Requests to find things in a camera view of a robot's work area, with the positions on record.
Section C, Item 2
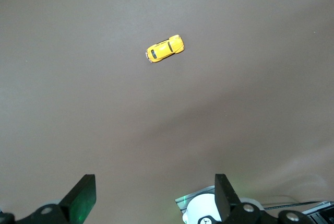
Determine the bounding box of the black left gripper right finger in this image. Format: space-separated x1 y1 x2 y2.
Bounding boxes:
214 173 316 224

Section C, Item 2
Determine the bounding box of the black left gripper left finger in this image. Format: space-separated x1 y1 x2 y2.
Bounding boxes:
16 173 97 224

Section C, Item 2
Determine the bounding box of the yellow beetle toy car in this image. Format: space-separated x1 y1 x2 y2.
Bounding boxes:
145 34 185 64

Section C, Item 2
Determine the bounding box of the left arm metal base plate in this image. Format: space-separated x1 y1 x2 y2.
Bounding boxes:
174 185 217 212

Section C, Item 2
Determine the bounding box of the thin black table cable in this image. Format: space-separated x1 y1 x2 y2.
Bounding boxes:
260 201 323 210

